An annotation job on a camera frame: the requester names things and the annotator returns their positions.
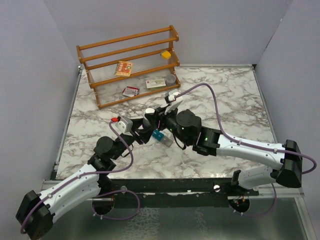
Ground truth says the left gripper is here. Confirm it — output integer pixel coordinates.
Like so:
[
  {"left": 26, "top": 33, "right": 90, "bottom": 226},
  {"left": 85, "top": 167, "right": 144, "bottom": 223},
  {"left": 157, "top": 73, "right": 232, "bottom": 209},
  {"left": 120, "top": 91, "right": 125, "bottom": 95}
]
[{"left": 112, "top": 118, "right": 154, "bottom": 161}]

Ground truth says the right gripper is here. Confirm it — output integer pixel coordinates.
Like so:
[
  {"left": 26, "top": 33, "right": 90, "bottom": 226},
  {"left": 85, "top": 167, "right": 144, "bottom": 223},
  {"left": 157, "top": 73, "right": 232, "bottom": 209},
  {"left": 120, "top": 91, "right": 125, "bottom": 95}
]
[{"left": 145, "top": 104, "right": 190, "bottom": 146}]

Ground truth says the white pill bottle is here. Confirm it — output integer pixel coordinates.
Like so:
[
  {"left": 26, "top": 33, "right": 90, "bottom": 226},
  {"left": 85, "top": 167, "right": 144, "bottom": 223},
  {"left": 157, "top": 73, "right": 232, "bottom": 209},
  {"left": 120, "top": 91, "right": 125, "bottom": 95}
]
[{"left": 142, "top": 107, "right": 155, "bottom": 129}]

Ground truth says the blue and grey pill organizer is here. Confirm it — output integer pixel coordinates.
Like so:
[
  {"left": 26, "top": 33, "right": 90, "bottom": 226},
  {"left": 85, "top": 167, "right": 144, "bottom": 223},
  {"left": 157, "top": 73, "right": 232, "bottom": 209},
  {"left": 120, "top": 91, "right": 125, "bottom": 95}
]
[{"left": 152, "top": 129, "right": 173, "bottom": 147}]

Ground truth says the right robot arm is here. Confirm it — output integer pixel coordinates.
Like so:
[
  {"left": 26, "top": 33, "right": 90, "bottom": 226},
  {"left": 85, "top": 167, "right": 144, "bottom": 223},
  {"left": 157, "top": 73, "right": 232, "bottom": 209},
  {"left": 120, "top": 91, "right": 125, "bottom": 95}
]
[{"left": 144, "top": 108, "right": 303, "bottom": 196}]

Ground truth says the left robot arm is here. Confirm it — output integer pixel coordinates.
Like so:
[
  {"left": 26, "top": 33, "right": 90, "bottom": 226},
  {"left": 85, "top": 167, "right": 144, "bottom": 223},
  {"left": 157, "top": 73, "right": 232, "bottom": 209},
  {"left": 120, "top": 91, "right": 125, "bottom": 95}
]
[{"left": 15, "top": 117, "right": 154, "bottom": 240}]

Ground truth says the green white medicine box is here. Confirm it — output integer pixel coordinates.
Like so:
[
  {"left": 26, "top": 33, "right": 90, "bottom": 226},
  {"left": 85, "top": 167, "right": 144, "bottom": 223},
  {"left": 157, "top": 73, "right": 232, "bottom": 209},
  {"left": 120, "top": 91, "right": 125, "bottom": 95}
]
[{"left": 145, "top": 78, "right": 166, "bottom": 91}]

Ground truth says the red white medicine box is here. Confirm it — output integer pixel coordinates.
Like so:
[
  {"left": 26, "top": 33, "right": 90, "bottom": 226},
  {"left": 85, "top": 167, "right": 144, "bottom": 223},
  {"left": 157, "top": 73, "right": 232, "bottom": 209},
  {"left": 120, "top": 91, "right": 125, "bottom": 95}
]
[{"left": 122, "top": 86, "right": 140, "bottom": 97}]

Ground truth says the clear round plastic jar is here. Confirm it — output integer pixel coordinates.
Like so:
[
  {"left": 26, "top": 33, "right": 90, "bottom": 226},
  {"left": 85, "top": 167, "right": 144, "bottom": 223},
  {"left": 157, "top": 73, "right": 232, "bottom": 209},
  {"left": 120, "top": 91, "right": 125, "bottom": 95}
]
[{"left": 165, "top": 74, "right": 176, "bottom": 86}]

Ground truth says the orange spiral notebook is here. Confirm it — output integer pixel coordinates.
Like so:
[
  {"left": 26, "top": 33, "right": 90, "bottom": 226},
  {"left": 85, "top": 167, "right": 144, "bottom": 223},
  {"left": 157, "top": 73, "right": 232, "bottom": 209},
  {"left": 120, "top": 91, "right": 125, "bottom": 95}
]
[{"left": 114, "top": 61, "right": 134, "bottom": 77}]

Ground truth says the wooden three-tier shelf rack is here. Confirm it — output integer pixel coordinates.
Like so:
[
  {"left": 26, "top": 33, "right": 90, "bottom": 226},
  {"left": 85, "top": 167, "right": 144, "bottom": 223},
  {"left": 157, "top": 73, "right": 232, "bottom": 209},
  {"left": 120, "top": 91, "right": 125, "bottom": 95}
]
[{"left": 76, "top": 25, "right": 181, "bottom": 109}]

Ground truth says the yellow lidded small jar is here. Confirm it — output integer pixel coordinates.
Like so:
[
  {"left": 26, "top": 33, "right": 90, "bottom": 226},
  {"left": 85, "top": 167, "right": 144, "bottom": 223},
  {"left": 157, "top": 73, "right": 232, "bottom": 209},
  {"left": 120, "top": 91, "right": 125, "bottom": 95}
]
[{"left": 160, "top": 50, "right": 172, "bottom": 60}]

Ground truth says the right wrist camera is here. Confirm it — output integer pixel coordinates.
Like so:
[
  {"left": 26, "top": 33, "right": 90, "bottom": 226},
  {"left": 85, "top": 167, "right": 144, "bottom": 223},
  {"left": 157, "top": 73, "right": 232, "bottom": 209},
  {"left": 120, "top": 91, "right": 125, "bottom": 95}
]
[{"left": 164, "top": 89, "right": 183, "bottom": 115}]

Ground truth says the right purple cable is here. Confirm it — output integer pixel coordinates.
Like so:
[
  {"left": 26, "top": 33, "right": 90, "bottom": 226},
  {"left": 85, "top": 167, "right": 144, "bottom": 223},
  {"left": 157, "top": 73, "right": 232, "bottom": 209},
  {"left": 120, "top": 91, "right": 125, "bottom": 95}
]
[{"left": 172, "top": 83, "right": 318, "bottom": 218}]

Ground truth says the purple cable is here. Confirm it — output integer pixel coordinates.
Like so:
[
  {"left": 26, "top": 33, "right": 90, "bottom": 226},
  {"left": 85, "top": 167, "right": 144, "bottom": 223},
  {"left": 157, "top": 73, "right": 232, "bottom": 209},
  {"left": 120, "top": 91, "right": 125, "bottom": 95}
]
[
  {"left": 19, "top": 121, "right": 141, "bottom": 235},
  {"left": 172, "top": 83, "right": 318, "bottom": 218}
]

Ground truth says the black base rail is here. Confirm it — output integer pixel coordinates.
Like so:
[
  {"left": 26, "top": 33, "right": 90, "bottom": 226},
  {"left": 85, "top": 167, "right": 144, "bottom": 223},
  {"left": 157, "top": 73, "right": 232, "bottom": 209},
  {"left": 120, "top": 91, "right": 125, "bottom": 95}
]
[{"left": 98, "top": 177, "right": 259, "bottom": 208}]

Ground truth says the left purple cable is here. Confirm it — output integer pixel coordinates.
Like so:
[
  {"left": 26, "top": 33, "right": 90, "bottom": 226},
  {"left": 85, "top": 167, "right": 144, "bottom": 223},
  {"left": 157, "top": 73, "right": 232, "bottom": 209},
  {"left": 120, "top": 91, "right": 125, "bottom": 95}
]
[{"left": 19, "top": 121, "right": 141, "bottom": 235}]

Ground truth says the aluminium frame rail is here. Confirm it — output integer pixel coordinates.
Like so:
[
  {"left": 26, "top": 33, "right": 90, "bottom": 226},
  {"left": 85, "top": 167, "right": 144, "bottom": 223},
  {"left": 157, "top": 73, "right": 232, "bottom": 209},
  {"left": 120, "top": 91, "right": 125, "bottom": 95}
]
[{"left": 39, "top": 179, "right": 305, "bottom": 201}]

